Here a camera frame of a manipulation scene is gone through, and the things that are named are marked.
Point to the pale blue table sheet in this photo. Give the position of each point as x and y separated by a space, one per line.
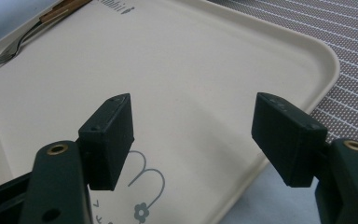
261 202

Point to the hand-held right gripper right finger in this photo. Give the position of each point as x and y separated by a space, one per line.
287 140

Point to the cream tray with rabbit print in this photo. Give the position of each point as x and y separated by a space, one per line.
183 62

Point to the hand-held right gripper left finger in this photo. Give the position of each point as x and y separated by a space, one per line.
108 146

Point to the striped woven placemat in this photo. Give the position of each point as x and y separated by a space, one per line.
348 62

